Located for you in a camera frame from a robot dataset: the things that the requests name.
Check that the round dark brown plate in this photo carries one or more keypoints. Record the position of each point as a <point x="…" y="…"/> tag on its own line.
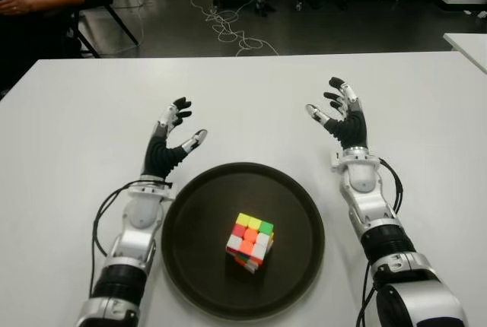
<point x="243" y="243"/>

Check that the black chair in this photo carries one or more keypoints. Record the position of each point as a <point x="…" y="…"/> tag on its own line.
<point x="121" y="25"/>

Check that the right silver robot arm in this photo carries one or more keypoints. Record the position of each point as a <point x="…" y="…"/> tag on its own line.
<point x="380" y="228"/>

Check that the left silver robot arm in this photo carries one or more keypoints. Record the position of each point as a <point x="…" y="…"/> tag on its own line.
<point x="133" y="235"/>

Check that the multicolour Rubik's cube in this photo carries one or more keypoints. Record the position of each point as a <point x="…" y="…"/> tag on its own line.
<point x="249" y="241"/>

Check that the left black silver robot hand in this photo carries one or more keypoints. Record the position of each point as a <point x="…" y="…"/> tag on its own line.
<point x="160" y="154"/>

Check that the white side table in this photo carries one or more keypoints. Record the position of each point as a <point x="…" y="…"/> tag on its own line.
<point x="470" y="47"/>

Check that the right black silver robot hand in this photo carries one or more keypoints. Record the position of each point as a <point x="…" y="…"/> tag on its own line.
<point x="352" y="127"/>

